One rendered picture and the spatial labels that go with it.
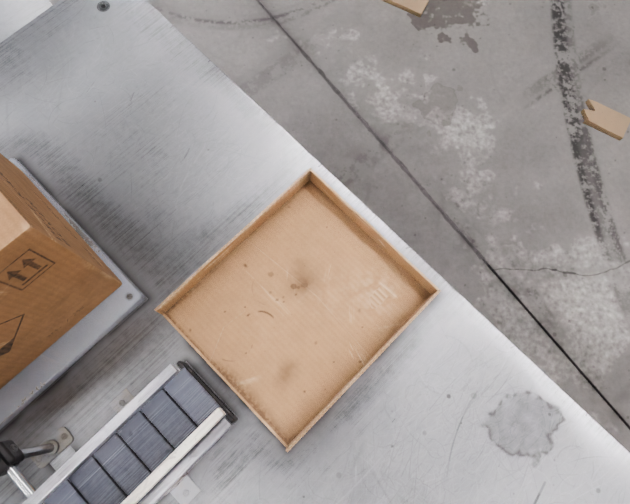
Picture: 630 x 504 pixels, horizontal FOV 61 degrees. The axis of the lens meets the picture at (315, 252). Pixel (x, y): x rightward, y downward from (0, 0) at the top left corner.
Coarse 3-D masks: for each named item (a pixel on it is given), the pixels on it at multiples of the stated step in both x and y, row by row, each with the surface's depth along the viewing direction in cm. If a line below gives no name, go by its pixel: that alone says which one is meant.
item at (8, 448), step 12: (0, 444) 58; (12, 444) 59; (48, 444) 69; (0, 456) 58; (12, 456) 58; (24, 456) 60; (0, 468) 57; (12, 468) 58; (12, 480) 58; (24, 480) 58; (24, 492) 58
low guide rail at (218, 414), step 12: (216, 420) 64; (192, 432) 64; (204, 432) 64; (180, 444) 64; (192, 444) 64; (168, 456) 63; (180, 456) 63; (156, 468) 63; (168, 468) 63; (144, 480) 62; (156, 480) 62; (132, 492) 62; (144, 492) 62
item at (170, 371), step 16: (176, 368) 62; (160, 384) 61; (144, 400) 60; (128, 416) 60; (112, 432) 59; (96, 448) 59; (64, 464) 58; (80, 464) 59; (48, 480) 58; (64, 480) 59; (32, 496) 57
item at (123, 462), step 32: (192, 384) 69; (160, 416) 68; (192, 416) 68; (224, 416) 68; (128, 448) 67; (160, 448) 67; (192, 448) 67; (96, 480) 65; (128, 480) 66; (160, 480) 66
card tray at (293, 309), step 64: (320, 192) 81; (256, 256) 78; (320, 256) 78; (384, 256) 79; (192, 320) 75; (256, 320) 76; (320, 320) 76; (384, 320) 76; (256, 384) 73; (320, 384) 74
